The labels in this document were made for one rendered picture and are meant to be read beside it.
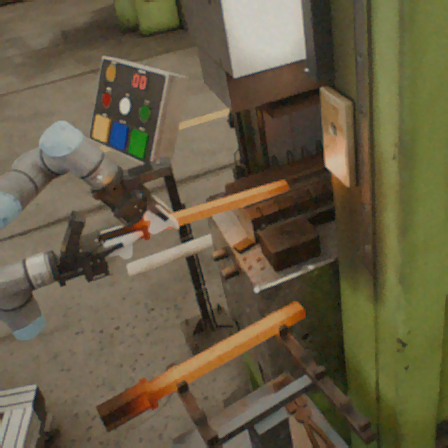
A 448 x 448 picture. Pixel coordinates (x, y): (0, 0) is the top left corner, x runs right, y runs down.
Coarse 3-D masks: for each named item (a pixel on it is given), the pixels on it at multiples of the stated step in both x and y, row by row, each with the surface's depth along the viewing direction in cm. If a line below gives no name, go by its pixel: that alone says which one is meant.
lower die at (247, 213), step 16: (304, 160) 152; (320, 160) 149; (256, 176) 149; (272, 176) 146; (288, 176) 145; (288, 192) 138; (304, 192) 138; (320, 192) 137; (240, 208) 138; (272, 208) 134; (288, 208) 134; (304, 208) 136; (256, 224) 132; (256, 240) 135
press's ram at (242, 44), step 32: (192, 0) 117; (224, 0) 99; (256, 0) 101; (288, 0) 103; (192, 32) 126; (224, 32) 102; (256, 32) 104; (288, 32) 106; (224, 64) 109; (256, 64) 107
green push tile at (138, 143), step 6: (132, 132) 168; (138, 132) 166; (132, 138) 168; (138, 138) 166; (144, 138) 164; (132, 144) 168; (138, 144) 166; (144, 144) 164; (132, 150) 168; (138, 150) 166; (144, 150) 165; (138, 156) 166; (144, 156) 165
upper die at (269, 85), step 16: (208, 64) 121; (288, 64) 115; (304, 64) 117; (208, 80) 126; (224, 80) 113; (240, 80) 113; (256, 80) 114; (272, 80) 116; (288, 80) 117; (304, 80) 119; (224, 96) 117; (240, 96) 115; (256, 96) 116; (272, 96) 117
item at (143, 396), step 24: (288, 312) 107; (240, 336) 103; (264, 336) 104; (192, 360) 100; (216, 360) 100; (144, 384) 96; (168, 384) 97; (96, 408) 93; (120, 408) 94; (144, 408) 96
